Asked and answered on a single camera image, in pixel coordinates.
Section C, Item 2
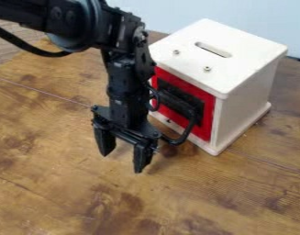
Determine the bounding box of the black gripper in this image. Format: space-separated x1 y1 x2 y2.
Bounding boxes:
90 98 160 173

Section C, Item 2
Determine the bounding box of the black metal drawer handle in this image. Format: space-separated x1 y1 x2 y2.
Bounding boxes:
145 85 198 147

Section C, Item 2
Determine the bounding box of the red drawer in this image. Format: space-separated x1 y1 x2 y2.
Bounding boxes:
150 67 216 145

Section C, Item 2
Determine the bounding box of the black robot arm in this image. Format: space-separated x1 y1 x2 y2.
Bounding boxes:
0 0 160 173

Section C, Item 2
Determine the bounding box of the white wooden box cabinet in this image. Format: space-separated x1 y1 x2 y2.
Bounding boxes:
149 19 287 155

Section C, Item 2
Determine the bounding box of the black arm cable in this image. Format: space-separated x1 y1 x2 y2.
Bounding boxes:
0 23 73 59

